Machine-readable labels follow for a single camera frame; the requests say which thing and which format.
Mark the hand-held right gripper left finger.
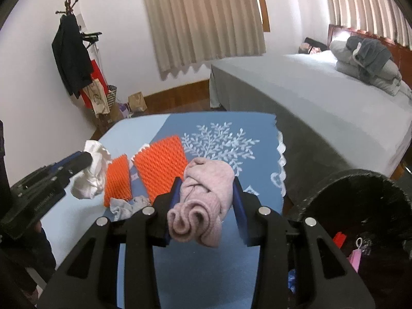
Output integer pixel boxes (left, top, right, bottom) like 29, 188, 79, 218
39, 177, 185, 309

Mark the folded light grey duvet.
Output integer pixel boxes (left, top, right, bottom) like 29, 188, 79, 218
329, 39, 412, 99

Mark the wooden window frame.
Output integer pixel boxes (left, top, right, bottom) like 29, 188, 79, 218
251, 0, 270, 33

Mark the wide beige curtain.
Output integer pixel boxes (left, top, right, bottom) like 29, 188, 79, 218
139, 0, 267, 78

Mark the small orange foam mesh sheet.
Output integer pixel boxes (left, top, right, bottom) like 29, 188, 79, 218
104, 154, 133, 208

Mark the black jacket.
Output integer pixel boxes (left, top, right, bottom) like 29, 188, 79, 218
51, 14, 94, 100

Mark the bed with grey sheet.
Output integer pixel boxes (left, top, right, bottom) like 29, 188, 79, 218
209, 50, 412, 207

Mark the brown cardboard box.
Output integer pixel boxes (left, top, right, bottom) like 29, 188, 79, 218
97, 106, 124, 132

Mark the wooden coat rack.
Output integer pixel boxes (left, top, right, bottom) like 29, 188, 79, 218
55, 0, 103, 47

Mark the wooden headboard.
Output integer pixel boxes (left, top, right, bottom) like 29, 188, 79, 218
328, 24, 412, 58

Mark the pink knitted cloth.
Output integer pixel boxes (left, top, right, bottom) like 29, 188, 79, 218
167, 158, 235, 249

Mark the black bag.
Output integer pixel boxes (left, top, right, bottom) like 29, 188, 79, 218
304, 37, 332, 48

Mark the pink pouch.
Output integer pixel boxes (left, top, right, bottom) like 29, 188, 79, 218
348, 238, 371, 271

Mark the blue tree print tablecloth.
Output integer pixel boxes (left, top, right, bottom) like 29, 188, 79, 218
42, 112, 287, 309

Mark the brown paper bag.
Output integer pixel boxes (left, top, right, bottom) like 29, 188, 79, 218
128, 92, 148, 113

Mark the pink bundle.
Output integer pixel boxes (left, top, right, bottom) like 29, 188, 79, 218
298, 44, 322, 55

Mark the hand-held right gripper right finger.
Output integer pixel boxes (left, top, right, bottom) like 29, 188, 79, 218
232, 178, 375, 309

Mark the white tissue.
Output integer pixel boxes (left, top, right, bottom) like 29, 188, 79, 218
70, 140, 113, 199

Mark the purple and white object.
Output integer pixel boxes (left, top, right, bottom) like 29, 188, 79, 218
117, 102, 133, 118

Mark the striped bag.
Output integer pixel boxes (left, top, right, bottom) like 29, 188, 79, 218
106, 85, 118, 114

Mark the bin with black liner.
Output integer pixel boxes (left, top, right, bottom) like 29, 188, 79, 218
288, 169, 412, 309

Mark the grey cloth scrap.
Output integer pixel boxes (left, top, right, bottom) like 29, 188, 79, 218
109, 196, 152, 222

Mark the large orange foam mesh sheet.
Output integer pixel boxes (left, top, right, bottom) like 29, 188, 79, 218
133, 134, 189, 205

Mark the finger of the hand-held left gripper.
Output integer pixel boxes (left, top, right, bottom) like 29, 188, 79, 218
51, 151, 85, 168
48, 153, 94, 184

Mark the canvas tote bag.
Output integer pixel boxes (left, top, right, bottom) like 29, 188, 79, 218
84, 79, 110, 118

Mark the dark grey blanket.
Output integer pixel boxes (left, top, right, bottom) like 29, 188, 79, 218
346, 36, 394, 82

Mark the narrow beige curtain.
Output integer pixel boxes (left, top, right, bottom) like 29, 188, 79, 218
320, 0, 412, 50

